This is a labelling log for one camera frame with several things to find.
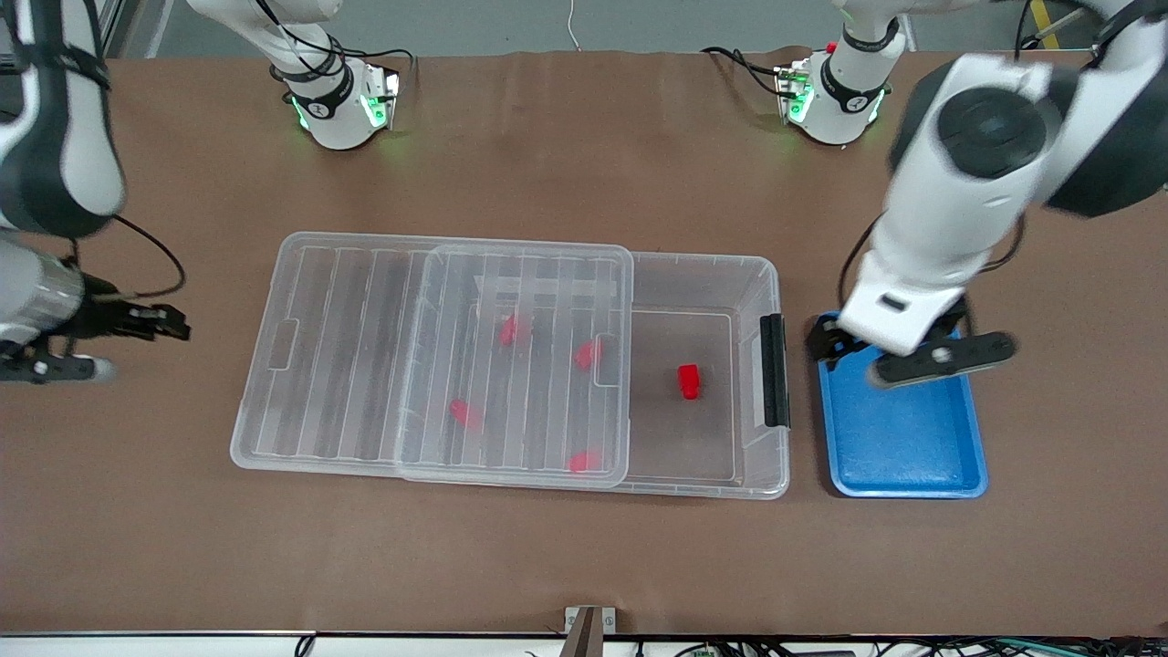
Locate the clear ribbed plastic lid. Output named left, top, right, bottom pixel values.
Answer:
left=231, top=232, right=635, bottom=490

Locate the black box latch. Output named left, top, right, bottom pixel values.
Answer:
left=760, top=314, right=789, bottom=429

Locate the clear plastic storage box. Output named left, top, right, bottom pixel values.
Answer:
left=397, top=245, right=791, bottom=500

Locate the blue plastic tray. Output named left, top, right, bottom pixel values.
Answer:
left=814, top=311, right=989, bottom=499

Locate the brown table cover sheet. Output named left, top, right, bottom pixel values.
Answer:
left=0, top=50, right=1168, bottom=637

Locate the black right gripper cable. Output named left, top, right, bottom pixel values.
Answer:
left=68, top=214, right=187, bottom=302

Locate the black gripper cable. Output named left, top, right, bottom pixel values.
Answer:
left=68, top=214, right=187, bottom=302
left=838, top=0, right=1050, bottom=316

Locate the aluminium frame profile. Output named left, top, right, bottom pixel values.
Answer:
left=91, top=0, right=125, bottom=61

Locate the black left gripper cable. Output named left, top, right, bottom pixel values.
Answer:
left=838, top=0, right=1050, bottom=316

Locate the black left arm base cable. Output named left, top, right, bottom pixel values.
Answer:
left=701, top=46, right=787, bottom=97

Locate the black arm base cable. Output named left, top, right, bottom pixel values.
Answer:
left=701, top=46, right=787, bottom=97
left=255, top=0, right=416, bottom=88

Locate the black right arm base cable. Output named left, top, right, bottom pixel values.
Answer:
left=255, top=0, right=416, bottom=88

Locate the dark camera post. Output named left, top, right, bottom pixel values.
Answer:
left=560, top=609, right=605, bottom=657

